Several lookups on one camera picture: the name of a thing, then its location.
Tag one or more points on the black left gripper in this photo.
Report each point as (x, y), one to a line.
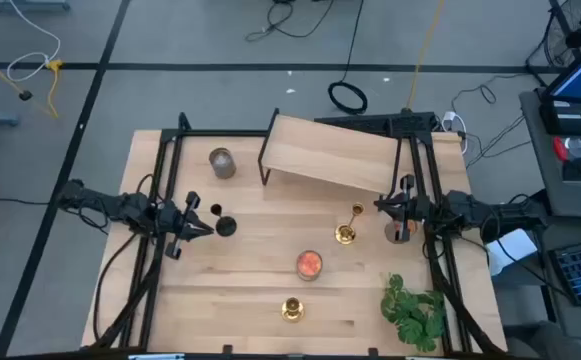
(177, 220)

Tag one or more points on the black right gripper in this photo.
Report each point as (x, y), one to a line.
(417, 210)

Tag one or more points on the black candlestick holder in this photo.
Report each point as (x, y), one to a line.
(226, 226)

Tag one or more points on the orange candle jar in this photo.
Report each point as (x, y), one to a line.
(309, 264)
(390, 234)

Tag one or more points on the gold candlestick holder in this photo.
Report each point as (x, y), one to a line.
(292, 309)
(345, 234)

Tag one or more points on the grey candle jar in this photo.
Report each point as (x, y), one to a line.
(222, 163)

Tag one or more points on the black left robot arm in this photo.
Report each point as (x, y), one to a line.
(105, 202)

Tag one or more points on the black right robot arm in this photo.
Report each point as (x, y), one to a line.
(490, 212)

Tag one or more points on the wooden shelf riser black legs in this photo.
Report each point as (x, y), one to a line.
(330, 150)

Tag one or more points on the green artificial leaf plant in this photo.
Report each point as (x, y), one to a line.
(415, 315)

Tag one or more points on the white paper sheet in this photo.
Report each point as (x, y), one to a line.
(512, 247)

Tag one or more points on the grey side desk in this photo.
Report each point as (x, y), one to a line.
(540, 170)

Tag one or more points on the small black box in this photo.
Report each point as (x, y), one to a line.
(577, 170)

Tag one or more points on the black label printer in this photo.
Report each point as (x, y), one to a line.
(567, 117)

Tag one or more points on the black floor fan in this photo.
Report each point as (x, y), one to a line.
(577, 37)

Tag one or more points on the black aluminium frame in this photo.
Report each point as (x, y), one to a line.
(240, 133)

